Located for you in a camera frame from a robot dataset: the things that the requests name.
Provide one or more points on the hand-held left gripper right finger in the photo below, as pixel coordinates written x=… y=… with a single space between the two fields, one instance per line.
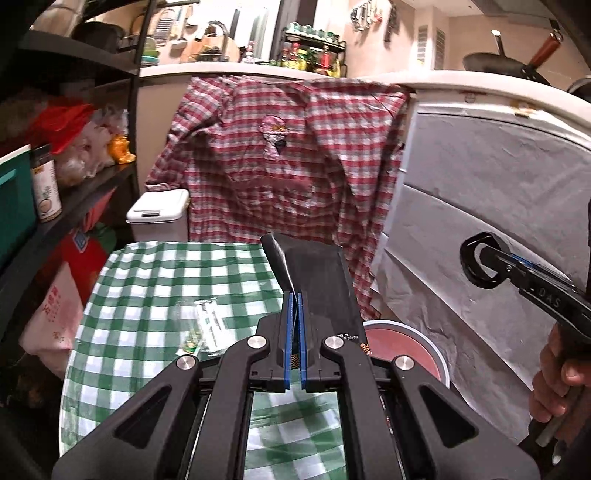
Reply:
x=304 y=350

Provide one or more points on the red plastic bag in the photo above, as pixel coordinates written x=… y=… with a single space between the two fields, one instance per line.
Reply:
x=60 y=122

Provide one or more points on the clear plastic wrapper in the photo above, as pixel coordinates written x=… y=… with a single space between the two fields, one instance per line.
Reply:
x=207 y=325

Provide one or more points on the red plaid shirt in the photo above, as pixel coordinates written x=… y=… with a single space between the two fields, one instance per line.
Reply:
x=277 y=184

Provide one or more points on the clear plastic food bag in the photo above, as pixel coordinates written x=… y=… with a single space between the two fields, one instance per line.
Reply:
x=87 y=147

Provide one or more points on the rack of condiment bottles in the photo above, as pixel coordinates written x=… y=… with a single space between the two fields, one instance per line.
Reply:
x=314 y=55

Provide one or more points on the teal storage box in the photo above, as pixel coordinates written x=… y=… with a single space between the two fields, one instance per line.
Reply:
x=16 y=207

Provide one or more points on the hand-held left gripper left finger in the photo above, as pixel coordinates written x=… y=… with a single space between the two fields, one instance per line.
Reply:
x=290 y=332

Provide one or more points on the white wall vent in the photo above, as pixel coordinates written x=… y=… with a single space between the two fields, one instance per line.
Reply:
x=431 y=44

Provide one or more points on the hanging metal utensils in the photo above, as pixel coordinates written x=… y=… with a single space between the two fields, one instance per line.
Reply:
x=371 y=18

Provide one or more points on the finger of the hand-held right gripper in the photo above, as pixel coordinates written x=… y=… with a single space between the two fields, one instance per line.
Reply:
x=471 y=258

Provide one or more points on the grey fabric cover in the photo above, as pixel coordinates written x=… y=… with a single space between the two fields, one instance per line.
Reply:
x=461 y=184

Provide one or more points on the green checked tablecloth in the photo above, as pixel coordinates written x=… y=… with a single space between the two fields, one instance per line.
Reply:
x=152 y=286

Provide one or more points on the black foil packet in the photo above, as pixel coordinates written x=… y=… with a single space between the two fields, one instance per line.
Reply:
x=318 y=277

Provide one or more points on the black pan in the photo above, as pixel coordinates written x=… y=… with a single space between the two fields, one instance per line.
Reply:
x=99 y=34

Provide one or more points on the steel kitchen faucet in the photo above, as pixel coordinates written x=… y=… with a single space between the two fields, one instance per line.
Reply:
x=217 y=27

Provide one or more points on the brown lidded spice jar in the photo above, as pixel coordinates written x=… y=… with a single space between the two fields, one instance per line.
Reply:
x=46 y=189

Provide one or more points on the wooden cutting board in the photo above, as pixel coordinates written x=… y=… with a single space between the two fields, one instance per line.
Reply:
x=231 y=48

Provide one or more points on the pink white plastic bag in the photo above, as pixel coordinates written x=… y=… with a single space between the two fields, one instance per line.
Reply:
x=53 y=318

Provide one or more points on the red printed package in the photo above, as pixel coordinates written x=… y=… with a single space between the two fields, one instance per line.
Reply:
x=85 y=258

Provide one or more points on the white kitchen counter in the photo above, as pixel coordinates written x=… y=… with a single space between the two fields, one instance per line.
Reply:
x=438 y=81

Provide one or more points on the white lidded bin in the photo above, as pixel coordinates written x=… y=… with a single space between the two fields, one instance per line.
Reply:
x=157 y=212

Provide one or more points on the small pink bottle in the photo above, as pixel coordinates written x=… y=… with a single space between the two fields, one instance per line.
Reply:
x=250 y=54

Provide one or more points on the black shelf rack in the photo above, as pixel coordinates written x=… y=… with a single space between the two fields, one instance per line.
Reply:
x=78 y=203

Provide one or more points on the person's right hand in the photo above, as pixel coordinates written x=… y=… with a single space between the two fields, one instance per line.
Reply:
x=549 y=392

